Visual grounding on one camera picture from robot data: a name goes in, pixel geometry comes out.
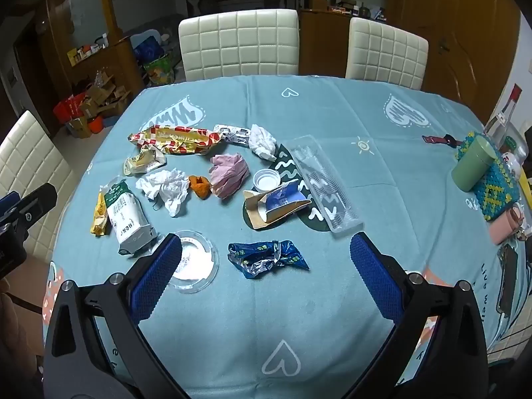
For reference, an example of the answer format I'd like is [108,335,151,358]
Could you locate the pile of cardboard boxes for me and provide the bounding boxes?
[66,70,130,139]

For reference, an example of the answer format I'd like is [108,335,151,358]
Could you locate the clear round plastic lid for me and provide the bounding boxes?
[166,230,219,294]

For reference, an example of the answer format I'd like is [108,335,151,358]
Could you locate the blue white flattened carton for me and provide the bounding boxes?
[243,180,312,231]

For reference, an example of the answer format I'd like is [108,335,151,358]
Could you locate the red gold snack wrapper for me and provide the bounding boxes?
[127,125,225,155]

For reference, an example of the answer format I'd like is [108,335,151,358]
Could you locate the pink pouch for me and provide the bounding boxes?
[488,205,526,245]

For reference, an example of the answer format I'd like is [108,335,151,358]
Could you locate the jar with white lid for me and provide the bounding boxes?
[501,135,529,175]

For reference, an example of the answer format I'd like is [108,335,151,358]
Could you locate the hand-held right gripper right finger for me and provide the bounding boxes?
[349,232,489,399]

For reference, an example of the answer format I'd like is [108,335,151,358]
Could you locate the colourful shopping bag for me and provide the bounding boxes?
[143,52,176,88]

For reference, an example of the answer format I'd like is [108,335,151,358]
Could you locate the silver blister pack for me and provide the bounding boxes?
[214,124,251,145]

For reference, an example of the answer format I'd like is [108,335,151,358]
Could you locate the white ribbed cap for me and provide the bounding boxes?
[253,169,280,193]

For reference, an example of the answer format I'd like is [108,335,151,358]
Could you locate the blue bag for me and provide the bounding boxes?
[132,29,165,62]

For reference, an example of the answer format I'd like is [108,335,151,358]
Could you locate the black phone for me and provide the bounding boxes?
[496,243,519,314]

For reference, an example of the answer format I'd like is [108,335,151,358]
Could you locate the large white tissue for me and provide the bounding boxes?
[135,168,191,217]

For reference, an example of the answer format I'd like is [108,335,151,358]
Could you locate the wooden cabinet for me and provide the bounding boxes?
[39,0,140,134]

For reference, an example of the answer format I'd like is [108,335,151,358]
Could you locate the wooden sideboard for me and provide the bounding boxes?
[298,6,389,76]

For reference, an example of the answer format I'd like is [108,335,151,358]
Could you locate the red black pen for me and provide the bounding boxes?
[422,134,462,149]

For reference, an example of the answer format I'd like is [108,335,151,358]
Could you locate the pink tissue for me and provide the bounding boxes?
[208,153,250,199]

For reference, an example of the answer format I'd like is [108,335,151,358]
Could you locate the glass bottle with red cap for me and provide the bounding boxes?
[484,84,523,138]

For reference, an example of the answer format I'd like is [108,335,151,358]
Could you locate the small white crumpled tissue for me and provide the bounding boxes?
[248,124,277,161]

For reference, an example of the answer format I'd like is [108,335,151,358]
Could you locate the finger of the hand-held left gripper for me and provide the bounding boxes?
[8,183,58,237]
[0,192,21,219]

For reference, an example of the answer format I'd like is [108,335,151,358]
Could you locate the orange peel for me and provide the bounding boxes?
[188,175,211,199]

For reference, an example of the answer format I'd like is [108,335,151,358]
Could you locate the beaded tissue box cover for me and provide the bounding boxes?
[454,131,522,222]

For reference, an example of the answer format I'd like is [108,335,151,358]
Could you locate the blue foil wrapper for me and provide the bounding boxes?
[227,240,310,280]

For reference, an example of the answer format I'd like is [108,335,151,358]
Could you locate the wooden wardrobe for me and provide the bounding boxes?
[382,0,521,113]

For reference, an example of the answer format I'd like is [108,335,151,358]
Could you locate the white quilted dining chair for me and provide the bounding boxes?
[345,17,430,91]
[179,9,301,82]
[0,110,81,264]

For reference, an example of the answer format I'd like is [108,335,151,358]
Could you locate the clear plastic tray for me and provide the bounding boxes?
[286,135,363,237]

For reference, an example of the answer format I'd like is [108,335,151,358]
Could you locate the yellow wrapper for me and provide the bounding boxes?
[90,192,109,237]

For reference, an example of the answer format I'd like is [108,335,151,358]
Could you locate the green cylindrical tin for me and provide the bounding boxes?
[452,136,498,192]

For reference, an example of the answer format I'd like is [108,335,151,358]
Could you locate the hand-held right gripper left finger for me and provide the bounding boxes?
[44,233,184,399]

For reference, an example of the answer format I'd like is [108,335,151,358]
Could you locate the crumpled clear wrapper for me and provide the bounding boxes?
[123,146,167,176]

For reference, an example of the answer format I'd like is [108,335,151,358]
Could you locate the brown box with black tape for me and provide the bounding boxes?
[0,278,44,383]

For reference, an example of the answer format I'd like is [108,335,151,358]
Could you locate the green white paper bag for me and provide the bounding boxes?
[104,178,158,256]

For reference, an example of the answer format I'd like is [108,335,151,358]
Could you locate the blue printed tablecloth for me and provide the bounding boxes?
[42,74,532,399]

